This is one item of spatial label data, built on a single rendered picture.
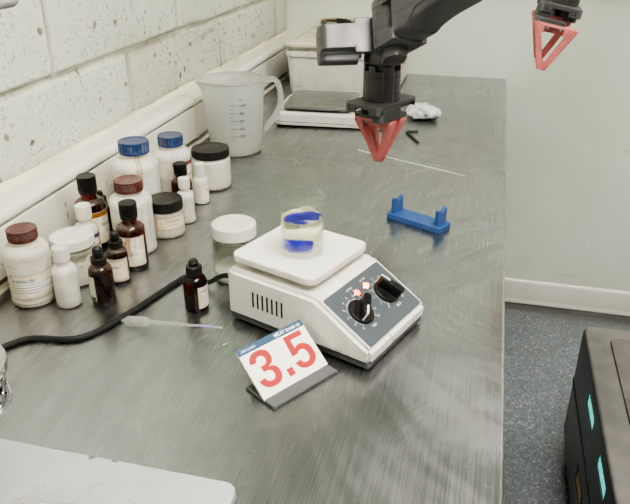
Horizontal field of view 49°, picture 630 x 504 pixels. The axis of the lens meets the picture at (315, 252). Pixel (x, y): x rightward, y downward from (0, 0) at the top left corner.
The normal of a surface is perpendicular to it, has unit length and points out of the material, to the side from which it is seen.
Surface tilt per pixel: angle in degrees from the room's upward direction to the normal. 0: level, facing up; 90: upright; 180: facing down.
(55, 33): 90
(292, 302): 90
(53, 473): 0
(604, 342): 0
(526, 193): 90
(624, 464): 0
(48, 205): 90
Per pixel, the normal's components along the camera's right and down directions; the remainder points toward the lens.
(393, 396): 0.00, -0.90
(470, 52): -0.24, 0.43
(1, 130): 0.97, 0.11
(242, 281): -0.57, 0.37
